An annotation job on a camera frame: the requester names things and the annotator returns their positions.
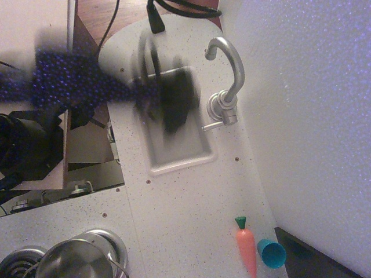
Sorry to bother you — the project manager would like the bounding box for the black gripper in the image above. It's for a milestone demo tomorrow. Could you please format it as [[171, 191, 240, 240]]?
[[134, 37, 199, 136]]

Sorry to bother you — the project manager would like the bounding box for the silver curved faucet spout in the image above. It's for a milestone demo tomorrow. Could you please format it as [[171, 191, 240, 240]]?
[[205, 36, 245, 103]]

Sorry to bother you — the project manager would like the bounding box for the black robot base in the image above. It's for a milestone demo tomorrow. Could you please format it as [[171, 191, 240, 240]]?
[[1, 110, 64, 191]]

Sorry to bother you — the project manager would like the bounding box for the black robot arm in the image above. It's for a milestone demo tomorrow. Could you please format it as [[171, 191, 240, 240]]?
[[1, 39, 199, 135]]

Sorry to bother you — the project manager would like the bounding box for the silver faucet base with lever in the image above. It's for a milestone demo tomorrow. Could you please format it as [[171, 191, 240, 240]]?
[[202, 90, 238, 131]]

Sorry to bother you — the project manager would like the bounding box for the white toy sink basin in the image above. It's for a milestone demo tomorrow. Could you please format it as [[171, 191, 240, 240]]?
[[136, 66, 216, 175]]

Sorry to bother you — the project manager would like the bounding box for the orange toy carrot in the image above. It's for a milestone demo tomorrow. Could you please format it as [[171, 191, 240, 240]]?
[[235, 217, 257, 278]]

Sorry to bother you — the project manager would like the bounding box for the silver stove burner right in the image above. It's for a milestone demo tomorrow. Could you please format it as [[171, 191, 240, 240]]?
[[72, 229, 129, 277]]

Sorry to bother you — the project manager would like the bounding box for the silver stove burner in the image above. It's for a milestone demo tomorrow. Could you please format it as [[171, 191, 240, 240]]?
[[1, 246, 46, 277], [72, 229, 129, 277]]

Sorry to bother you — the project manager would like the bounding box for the stainless steel pot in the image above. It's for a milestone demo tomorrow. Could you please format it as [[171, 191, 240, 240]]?
[[36, 238, 112, 277]]

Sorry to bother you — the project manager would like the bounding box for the teal plastic cup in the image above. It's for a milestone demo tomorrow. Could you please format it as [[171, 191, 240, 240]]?
[[257, 239, 287, 269]]

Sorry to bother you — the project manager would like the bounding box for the silver stove burner left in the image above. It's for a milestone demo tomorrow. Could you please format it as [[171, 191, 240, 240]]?
[[1, 246, 46, 277]]

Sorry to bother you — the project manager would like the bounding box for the black cable connector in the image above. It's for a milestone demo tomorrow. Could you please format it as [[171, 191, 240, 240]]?
[[146, 0, 165, 34]]

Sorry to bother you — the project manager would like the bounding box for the thin black cable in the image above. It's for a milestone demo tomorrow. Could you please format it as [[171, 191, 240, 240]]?
[[0, 0, 121, 70]]

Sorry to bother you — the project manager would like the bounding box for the thick black braided cable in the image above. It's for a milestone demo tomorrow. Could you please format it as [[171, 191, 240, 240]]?
[[156, 0, 223, 19]]

